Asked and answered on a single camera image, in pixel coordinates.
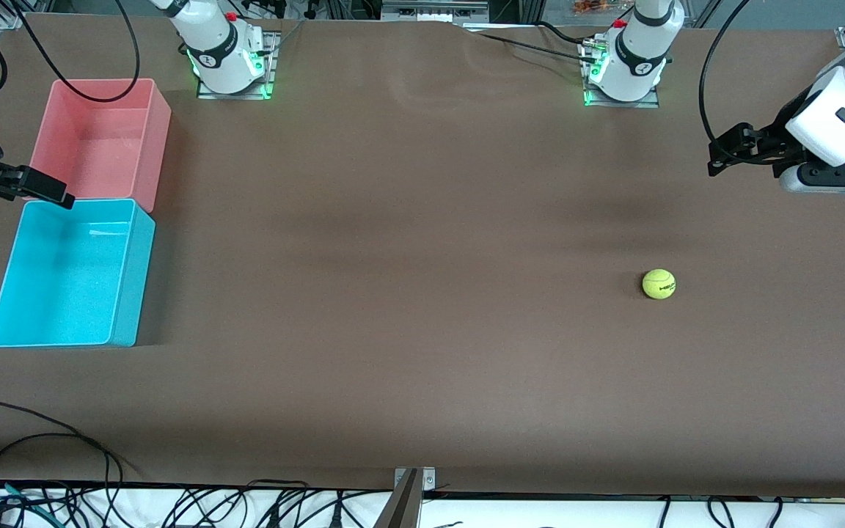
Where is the yellow-green tennis ball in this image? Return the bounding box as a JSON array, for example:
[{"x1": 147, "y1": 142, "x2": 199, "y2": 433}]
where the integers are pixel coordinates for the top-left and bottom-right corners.
[{"x1": 641, "y1": 268, "x2": 677, "y2": 301}]

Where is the pink plastic bin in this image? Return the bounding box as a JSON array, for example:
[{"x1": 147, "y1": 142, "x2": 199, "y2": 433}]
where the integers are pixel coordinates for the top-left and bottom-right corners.
[{"x1": 21, "y1": 78, "x2": 172, "y2": 214}]

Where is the thick black base cable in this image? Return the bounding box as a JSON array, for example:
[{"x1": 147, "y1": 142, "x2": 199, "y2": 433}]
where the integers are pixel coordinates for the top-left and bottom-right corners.
[
  {"x1": 475, "y1": 31, "x2": 599, "y2": 67},
  {"x1": 535, "y1": 21, "x2": 599, "y2": 46}
]

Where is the silver mounting bracket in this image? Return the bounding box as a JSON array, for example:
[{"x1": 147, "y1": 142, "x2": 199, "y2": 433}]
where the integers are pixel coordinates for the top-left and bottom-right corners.
[{"x1": 393, "y1": 466, "x2": 437, "y2": 494}]

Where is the thin grey cable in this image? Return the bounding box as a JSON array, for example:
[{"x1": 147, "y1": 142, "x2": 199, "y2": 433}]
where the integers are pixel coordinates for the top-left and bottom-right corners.
[{"x1": 265, "y1": 18, "x2": 306, "y2": 58}]

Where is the dark metal camera pole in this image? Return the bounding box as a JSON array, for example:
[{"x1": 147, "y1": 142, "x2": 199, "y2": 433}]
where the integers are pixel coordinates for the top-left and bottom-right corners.
[{"x1": 373, "y1": 469, "x2": 423, "y2": 528}]

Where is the brown table cover sheet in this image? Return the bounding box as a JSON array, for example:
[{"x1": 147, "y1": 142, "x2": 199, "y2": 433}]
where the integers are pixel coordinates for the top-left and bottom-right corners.
[{"x1": 0, "y1": 13, "x2": 845, "y2": 501}]

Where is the aluminium frame profile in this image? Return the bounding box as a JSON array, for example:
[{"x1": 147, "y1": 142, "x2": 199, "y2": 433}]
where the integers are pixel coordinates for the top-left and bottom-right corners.
[{"x1": 381, "y1": 0, "x2": 490, "y2": 23}]

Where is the blue plastic bin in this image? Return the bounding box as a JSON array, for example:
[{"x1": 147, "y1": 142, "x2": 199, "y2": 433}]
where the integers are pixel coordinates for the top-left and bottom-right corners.
[{"x1": 0, "y1": 198, "x2": 156, "y2": 348}]

